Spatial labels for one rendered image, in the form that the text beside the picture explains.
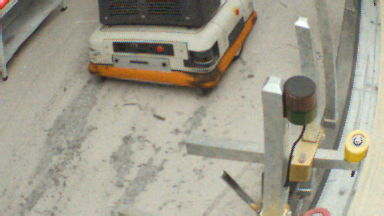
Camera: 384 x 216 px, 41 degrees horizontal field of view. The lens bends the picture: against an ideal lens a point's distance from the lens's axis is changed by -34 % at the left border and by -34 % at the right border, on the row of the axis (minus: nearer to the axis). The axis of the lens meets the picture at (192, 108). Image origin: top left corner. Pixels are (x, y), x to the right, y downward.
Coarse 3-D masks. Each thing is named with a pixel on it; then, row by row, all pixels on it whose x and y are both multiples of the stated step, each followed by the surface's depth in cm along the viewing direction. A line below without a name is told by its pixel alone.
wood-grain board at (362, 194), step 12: (372, 132) 124; (372, 144) 121; (372, 156) 118; (372, 168) 114; (360, 180) 113; (372, 180) 111; (360, 192) 109; (372, 192) 108; (360, 204) 106; (372, 204) 105
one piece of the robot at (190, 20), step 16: (112, 0) 292; (128, 0) 288; (144, 0) 285; (160, 0) 282; (176, 0) 279; (192, 0) 276; (208, 0) 285; (112, 16) 297; (128, 16) 294; (144, 16) 291; (160, 16) 288; (176, 16) 285; (192, 16) 282; (208, 16) 287
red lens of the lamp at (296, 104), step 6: (288, 96) 95; (312, 96) 94; (288, 102) 96; (294, 102) 94; (300, 102) 94; (306, 102) 94; (312, 102) 95; (294, 108) 95; (300, 108) 95; (306, 108) 95
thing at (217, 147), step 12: (192, 144) 140; (204, 144) 139; (216, 144) 138; (228, 144) 138; (240, 144) 137; (252, 144) 137; (204, 156) 140; (216, 156) 139; (228, 156) 138; (240, 156) 137; (252, 156) 136; (324, 156) 129; (336, 156) 127; (336, 168) 128; (348, 168) 126
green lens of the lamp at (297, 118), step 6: (288, 108) 96; (288, 114) 97; (294, 114) 96; (300, 114) 95; (306, 114) 95; (312, 114) 96; (288, 120) 98; (294, 120) 96; (300, 120) 96; (306, 120) 96; (312, 120) 96
